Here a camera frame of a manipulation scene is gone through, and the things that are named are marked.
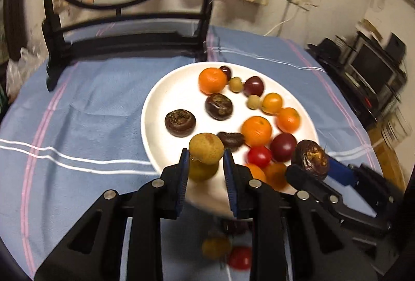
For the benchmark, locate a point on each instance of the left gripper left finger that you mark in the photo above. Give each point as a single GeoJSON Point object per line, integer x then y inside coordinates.
{"type": "Point", "coordinates": [92, 248]}

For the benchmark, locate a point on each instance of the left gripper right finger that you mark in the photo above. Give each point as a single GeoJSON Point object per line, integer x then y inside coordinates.
{"type": "Point", "coordinates": [294, 238]}

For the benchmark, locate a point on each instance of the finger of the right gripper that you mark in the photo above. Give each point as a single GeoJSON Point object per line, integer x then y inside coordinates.
{"type": "Point", "coordinates": [332, 201]}
{"type": "Point", "coordinates": [341, 173]}

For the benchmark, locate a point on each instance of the yellow green citrus fruit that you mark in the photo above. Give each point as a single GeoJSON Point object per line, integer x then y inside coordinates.
{"type": "Point", "coordinates": [200, 172]}

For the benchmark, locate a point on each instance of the tan longan fruit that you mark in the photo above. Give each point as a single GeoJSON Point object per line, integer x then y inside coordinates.
{"type": "Point", "coordinates": [253, 102]}
{"type": "Point", "coordinates": [206, 148]}

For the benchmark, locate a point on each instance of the yellow orange tangerine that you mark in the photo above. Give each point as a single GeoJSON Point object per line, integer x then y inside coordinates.
{"type": "Point", "coordinates": [257, 172]}
{"type": "Point", "coordinates": [272, 104]}

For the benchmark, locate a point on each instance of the red cherry tomato on plate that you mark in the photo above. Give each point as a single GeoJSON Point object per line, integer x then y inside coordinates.
{"type": "Point", "coordinates": [260, 156]}

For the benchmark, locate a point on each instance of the white oval plate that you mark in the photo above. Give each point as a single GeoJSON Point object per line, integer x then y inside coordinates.
{"type": "Point", "coordinates": [179, 90]}

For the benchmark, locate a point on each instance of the blue striped tablecloth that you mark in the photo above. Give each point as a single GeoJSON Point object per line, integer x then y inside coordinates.
{"type": "Point", "coordinates": [61, 149]}

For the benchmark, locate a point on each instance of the black monitor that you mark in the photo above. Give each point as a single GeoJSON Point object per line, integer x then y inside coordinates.
{"type": "Point", "coordinates": [372, 68]}

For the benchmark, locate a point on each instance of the small tan longan on plate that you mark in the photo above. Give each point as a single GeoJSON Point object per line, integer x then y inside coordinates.
{"type": "Point", "coordinates": [235, 85]}

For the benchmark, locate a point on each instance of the orange tangerine on plate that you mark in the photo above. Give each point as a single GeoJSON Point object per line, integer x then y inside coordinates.
{"type": "Point", "coordinates": [212, 80]}

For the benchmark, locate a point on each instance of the dark water chestnut on plate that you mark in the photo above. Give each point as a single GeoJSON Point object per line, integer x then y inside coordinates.
{"type": "Point", "coordinates": [227, 71]}

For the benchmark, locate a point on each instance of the white plastic bag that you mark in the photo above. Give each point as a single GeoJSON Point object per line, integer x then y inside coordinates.
{"type": "Point", "coordinates": [18, 72]}

